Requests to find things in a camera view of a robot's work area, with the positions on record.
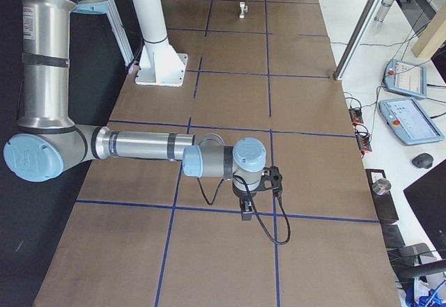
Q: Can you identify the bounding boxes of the metal cylinder weight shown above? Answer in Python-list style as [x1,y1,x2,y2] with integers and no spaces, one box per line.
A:
[371,178,392,196]

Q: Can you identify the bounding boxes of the aluminium frame post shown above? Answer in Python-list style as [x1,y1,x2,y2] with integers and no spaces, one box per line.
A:
[334,0,382,81]

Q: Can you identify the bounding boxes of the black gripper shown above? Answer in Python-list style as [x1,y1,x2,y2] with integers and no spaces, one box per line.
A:
[232,180,260,221]

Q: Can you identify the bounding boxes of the black computer mouse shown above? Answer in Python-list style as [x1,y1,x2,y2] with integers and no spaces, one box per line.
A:
[411,152,433,169]

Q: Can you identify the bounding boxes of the white PPR valve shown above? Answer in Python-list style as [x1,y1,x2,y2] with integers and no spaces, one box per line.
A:
[238,1,248,19]

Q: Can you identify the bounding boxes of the clear water bottle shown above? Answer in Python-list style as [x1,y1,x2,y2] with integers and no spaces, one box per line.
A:
[374,0,395,22]

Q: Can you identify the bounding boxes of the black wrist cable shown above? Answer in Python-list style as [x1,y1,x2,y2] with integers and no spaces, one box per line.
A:
[195,175,291,245]

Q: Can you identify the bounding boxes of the upper teach pendant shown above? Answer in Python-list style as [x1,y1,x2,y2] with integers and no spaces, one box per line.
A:
[383,58,427,100]

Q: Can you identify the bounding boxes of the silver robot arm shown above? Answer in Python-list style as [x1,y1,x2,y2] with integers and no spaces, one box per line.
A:
[3,0,270,220]

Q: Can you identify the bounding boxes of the orange black connector block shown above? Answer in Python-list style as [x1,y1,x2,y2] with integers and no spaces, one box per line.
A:
[348,107,364,126]

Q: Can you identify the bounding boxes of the lower teach pendant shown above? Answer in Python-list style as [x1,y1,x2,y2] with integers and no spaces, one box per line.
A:
[378,97,445,145]

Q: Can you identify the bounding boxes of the black box under weight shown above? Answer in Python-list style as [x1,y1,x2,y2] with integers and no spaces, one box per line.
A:
[365,168,399,224]

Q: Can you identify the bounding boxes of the teach pendant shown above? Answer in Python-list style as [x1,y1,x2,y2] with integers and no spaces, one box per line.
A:
[383,58,427,100]
[378,97,445,145]

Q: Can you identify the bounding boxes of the white pedestal column base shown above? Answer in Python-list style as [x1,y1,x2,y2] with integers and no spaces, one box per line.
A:
[132,0,188,87]

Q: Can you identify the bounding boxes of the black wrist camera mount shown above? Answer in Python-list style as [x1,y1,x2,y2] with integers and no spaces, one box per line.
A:
[259,166,283,198]

